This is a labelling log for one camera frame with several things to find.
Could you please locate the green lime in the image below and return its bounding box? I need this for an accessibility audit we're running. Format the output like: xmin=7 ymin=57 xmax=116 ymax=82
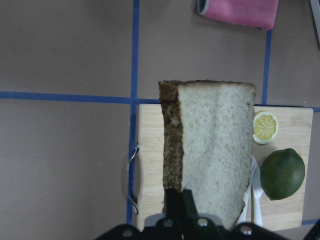
xmin=260 ymin=148 xmax=306 ymax=201

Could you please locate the wooden cutting board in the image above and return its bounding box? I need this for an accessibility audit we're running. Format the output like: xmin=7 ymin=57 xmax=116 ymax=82
xmin=136 ymin=104 xmax=315 ymax=231

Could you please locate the white plastic spoon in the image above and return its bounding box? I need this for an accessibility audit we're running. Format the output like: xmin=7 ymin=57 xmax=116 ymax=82
xmin=236 ymin=156 xmax=257 ymax=224

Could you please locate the pink cloth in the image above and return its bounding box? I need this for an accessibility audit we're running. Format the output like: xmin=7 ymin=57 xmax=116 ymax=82
xmin=197 ymin=0 xmax=279 ymax=31

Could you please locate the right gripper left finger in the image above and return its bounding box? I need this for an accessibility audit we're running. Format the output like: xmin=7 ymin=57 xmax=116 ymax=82
xmin=164 ymin=188 xmax=186 ymax=222

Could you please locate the bread slice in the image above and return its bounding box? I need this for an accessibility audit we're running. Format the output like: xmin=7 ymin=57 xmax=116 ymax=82
xmin=158 ymin=80 xmax=256 ymax=230

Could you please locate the half lemon slice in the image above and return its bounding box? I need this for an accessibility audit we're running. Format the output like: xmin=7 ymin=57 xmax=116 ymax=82
xmin=253 ymin=111 xmax=279 ymax=145

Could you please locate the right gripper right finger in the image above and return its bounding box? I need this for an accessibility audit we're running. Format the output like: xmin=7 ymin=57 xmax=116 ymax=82
xmin=181 ymin=189 xmax=199 ymax=220

